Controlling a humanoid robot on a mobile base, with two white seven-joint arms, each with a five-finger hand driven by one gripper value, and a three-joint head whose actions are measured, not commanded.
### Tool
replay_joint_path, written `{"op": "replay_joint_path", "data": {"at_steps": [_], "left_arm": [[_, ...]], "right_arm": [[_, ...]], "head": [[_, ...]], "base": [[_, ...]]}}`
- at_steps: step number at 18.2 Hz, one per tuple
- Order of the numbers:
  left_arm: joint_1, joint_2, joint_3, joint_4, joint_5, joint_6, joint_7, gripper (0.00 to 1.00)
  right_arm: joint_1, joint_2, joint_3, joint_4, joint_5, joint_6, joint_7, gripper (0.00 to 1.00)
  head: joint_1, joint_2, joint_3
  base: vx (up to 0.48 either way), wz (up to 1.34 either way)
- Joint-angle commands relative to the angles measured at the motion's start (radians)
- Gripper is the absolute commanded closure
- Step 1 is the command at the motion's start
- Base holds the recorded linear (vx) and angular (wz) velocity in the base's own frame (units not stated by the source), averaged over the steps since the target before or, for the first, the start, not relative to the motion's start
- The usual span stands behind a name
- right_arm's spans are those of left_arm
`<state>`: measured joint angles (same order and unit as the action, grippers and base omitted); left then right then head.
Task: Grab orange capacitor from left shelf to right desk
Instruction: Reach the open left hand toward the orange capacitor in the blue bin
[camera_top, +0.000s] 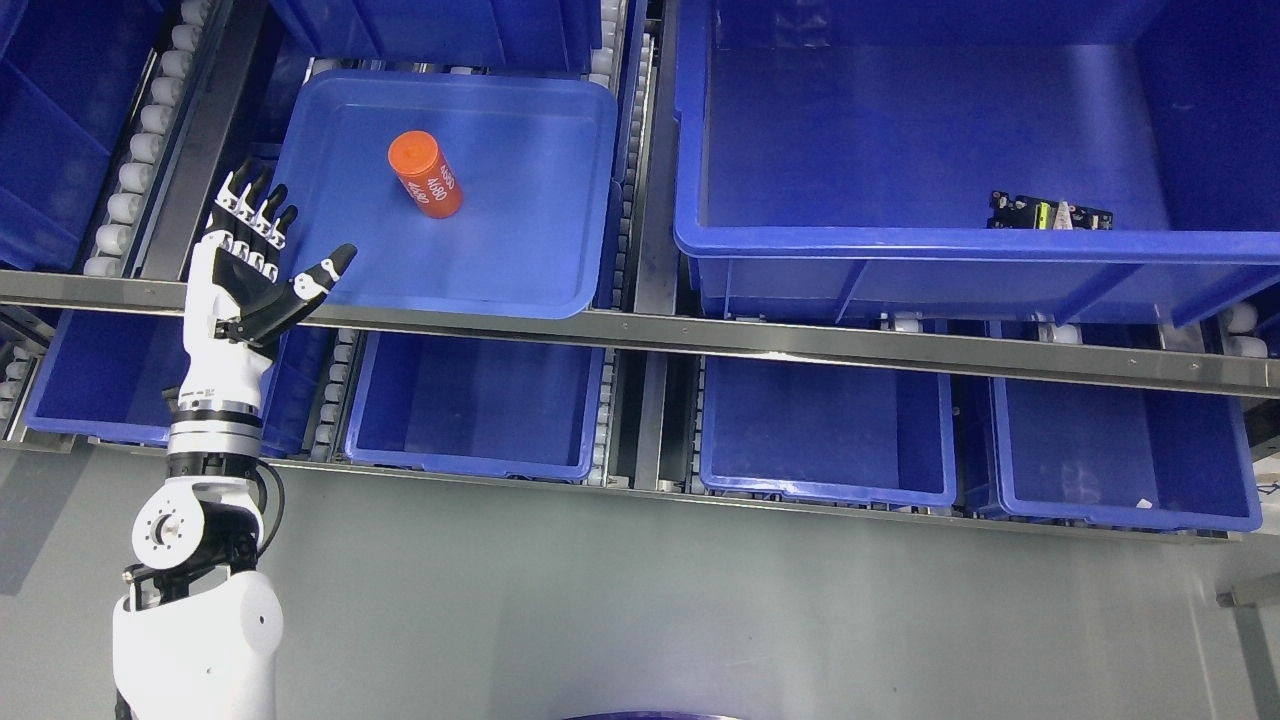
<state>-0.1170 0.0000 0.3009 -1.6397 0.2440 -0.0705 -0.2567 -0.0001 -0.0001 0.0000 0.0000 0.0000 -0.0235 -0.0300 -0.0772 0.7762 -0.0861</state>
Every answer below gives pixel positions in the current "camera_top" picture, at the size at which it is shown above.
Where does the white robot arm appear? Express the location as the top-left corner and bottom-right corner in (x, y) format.
(111, 400), (284, 719)

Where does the blue bin lower middle-left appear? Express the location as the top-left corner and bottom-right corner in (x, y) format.
(342, 332), (605, 484)

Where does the blue bin lower left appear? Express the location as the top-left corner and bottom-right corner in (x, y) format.
(23, 310), (335, 457)

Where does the blue bin lower right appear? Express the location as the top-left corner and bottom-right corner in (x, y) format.
(954, 375), (1263, 533)

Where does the blue bin upper left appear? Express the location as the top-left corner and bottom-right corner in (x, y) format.
(1, 1), (168, 272)

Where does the orange cylindrical capacitor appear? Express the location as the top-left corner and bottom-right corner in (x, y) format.
(387, 129), (463, 219)

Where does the blue bin lower middle-right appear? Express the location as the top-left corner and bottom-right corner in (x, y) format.
(699, 357), (957, 509)

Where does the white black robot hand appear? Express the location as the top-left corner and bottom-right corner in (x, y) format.
(172, 158), (357, 413)

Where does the blue bin top centre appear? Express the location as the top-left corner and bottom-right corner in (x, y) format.
(271, 1), (605, 73)

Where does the black circuit board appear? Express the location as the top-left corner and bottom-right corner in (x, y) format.
(986, 191), (1114, 231)

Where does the shallow blue plastic tray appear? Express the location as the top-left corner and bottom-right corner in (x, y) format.
(275, 70), (618, 319)

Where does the large blue plastic bin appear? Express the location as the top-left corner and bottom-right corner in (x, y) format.
(673, 1), (1279, 325)

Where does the metal shelf rack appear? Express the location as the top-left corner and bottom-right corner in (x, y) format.
(0, 0), (1280, 546)

